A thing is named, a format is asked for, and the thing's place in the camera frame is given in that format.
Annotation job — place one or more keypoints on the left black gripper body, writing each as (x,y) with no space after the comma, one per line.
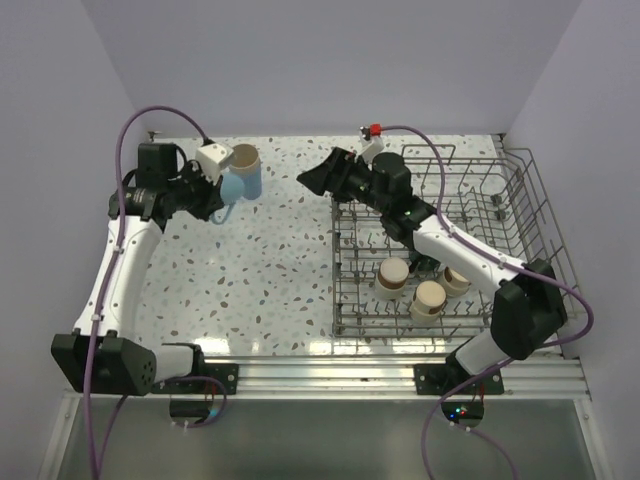
(194,192)

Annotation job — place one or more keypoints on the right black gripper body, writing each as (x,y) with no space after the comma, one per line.
(366,194)

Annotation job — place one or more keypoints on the blue plastic cup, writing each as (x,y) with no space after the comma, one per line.
(253,184)

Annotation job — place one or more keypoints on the dark green mug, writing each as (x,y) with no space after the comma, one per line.
(422,263)

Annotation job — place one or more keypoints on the tall beige cup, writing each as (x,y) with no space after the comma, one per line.
(246,160)

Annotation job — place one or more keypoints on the light blue ceramic mug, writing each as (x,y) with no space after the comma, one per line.
(232,190)

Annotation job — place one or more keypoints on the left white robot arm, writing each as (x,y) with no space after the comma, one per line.
(107,324)

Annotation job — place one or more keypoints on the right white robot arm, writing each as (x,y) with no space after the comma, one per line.
(528,307)

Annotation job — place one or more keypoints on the beige brown cup left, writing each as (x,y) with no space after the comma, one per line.
(391,278)

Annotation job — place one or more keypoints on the beige brown cup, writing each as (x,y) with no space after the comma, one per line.
(427,302)
(454,284)
(391,278)

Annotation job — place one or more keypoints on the beige brown cup middle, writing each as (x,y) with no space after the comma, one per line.
(427,302)

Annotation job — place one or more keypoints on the beige brown cup right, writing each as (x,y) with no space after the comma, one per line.
(454,284)

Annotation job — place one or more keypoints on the left round controller board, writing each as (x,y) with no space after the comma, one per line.
(191,410)

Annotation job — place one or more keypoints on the round controller board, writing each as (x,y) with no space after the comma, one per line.
(469,414)
(191,410)

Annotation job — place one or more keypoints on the right round controller board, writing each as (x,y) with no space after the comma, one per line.
(469,414)

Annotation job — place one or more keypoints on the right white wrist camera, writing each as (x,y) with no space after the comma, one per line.
(371,142)

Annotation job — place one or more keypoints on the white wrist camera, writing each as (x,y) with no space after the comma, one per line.
(371,142)
(213,159)

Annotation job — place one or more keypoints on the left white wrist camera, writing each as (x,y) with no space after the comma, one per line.
(213,159)

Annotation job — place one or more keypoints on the grey wire dish rack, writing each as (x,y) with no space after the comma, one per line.
(495,196)

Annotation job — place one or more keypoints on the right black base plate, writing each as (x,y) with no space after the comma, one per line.
(440,378)

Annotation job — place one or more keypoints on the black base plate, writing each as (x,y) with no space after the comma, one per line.
(440,378)
(213,378)

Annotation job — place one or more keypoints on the aluminium mounting rail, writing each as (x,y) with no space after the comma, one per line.
(369,377)

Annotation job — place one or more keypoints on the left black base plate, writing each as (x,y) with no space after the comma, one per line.
(213,378)

